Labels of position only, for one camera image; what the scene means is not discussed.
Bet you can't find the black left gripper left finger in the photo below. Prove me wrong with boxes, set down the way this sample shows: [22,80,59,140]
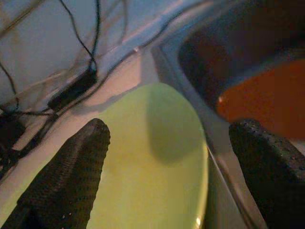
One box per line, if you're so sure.
[0,118,112,229]

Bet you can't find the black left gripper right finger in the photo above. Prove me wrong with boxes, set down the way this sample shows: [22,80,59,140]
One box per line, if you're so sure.
[228,118,305,229]

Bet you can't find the orange plate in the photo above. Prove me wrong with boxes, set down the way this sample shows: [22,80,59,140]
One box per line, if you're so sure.
[216,59,305,140]

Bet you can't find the green plate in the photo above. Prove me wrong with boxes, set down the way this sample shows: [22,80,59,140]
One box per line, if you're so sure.
[87,82,210,229]

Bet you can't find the black power strip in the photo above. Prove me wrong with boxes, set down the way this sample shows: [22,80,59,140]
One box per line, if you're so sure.
[0,114,27,153]

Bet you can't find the small flat black adapter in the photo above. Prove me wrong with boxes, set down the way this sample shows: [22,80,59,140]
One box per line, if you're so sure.
[47,68,99,111]

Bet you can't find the stainless steel sink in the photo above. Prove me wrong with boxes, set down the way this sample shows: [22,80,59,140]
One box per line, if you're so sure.
[150,0,305,229]

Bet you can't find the black power cable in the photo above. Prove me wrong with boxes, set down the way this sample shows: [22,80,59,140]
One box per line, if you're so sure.
[89,0,101,72]
[59,0,97,71]

